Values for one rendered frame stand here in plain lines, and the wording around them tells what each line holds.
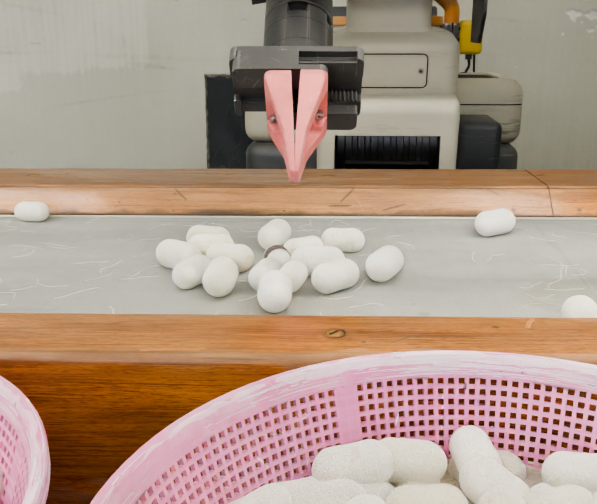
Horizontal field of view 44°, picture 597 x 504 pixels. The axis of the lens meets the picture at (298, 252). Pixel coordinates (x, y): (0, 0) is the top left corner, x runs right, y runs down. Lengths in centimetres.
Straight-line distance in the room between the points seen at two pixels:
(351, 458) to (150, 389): 11
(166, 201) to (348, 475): 45
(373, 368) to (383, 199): 38
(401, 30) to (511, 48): 145
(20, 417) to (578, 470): 22
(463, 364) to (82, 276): 30
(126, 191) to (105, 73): 204
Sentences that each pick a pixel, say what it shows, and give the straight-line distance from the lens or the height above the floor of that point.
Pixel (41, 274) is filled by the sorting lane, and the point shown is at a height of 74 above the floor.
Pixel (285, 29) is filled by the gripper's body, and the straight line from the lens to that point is 60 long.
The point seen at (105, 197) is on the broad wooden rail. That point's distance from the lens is 73.
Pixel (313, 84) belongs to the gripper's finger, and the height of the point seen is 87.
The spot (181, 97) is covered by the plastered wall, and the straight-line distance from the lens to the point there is 269.
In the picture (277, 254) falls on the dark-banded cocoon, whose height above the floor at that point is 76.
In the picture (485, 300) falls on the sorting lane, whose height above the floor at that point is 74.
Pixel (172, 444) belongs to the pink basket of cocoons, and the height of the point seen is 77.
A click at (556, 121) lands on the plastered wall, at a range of 271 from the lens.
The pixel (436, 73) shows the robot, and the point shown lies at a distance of 121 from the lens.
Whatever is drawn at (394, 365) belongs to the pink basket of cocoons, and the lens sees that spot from 34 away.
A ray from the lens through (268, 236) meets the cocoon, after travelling 58.
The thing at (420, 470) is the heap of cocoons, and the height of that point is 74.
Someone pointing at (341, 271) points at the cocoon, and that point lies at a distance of 49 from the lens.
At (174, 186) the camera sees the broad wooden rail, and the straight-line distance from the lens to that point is 72.
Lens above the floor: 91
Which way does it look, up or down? 17 degrees down
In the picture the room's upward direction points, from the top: straight up
